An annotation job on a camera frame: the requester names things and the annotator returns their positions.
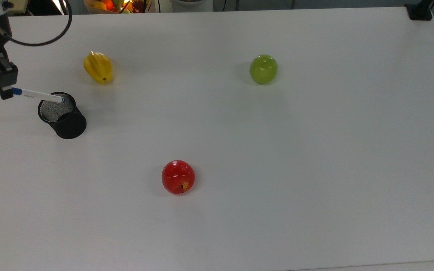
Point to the yellow starfruit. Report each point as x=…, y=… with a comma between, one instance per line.
x=98, y=67

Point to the red fruit in basket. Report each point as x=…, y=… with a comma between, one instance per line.
x=108, y=3

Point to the green apple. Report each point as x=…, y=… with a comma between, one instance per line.
x=263, y=69

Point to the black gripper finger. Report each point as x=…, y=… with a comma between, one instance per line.
x=8, y=74
x=5, y=95

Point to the yellow fruit in basket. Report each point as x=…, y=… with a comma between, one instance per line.
x=99, y=5

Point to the beige box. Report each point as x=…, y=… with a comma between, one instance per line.
x=18, y=4

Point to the black mesh pen holder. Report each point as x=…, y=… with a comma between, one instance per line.
x=70, y=126

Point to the red apple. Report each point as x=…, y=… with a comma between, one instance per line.
x=178, y=177

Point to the black table clamp mount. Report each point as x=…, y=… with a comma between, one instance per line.
x=419, y=12

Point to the white marker pen blue cap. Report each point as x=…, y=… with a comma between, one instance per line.
x=40, y=95

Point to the beige fruit basket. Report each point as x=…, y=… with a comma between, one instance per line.
x=89, y=9

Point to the dark chair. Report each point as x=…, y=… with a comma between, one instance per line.
x=43, y=6

